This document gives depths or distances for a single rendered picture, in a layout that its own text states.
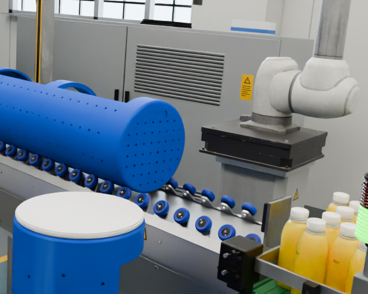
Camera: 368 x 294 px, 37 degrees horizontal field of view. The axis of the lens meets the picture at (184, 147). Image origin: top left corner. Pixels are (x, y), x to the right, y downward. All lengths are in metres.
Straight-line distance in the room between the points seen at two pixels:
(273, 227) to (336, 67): 0.76
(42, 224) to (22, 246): 0.06
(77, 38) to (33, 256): 2.91
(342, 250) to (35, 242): 0.62
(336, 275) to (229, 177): 0.98
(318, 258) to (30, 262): 0.59
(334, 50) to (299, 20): 2.45
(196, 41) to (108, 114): 1.79
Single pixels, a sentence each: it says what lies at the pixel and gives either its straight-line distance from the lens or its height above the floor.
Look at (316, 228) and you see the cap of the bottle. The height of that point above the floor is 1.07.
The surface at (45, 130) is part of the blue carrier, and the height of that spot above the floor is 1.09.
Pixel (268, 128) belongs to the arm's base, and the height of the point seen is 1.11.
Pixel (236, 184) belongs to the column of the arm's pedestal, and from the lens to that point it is 2.09.
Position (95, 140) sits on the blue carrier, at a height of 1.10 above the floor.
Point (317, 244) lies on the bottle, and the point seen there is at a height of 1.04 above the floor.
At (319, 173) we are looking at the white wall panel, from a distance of 4.42.
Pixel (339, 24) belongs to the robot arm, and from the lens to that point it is 1.98.
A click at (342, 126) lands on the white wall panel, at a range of 4.31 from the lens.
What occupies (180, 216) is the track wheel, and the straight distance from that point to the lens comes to 1.45.
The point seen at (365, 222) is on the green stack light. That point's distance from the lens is 0.86.
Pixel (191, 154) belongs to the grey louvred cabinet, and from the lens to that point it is 3.40.
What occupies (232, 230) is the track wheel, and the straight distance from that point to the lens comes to 1.36.
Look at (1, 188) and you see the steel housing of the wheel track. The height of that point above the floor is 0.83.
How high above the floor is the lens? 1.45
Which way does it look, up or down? 12 degrees down
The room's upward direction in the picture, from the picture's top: 5 degrees clockwise
